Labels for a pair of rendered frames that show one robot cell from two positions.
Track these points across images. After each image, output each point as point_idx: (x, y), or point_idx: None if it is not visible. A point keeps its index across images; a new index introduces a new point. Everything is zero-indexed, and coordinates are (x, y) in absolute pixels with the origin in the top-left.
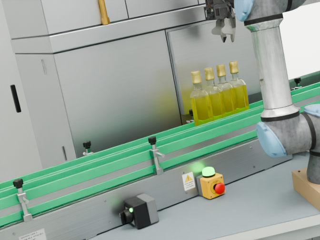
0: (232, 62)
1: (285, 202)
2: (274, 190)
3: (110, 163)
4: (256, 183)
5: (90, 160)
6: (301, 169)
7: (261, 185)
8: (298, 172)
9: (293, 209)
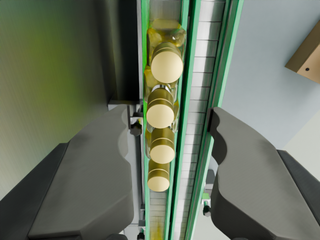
0: (172, 76)
1: (292, 93)
2: (264, 80)
3: (195, 229)
4: (234, 77)
5: (166, 233)
6: (307, 63)
7: (241, 77)
8: (308, 71)
9: (306, 100)
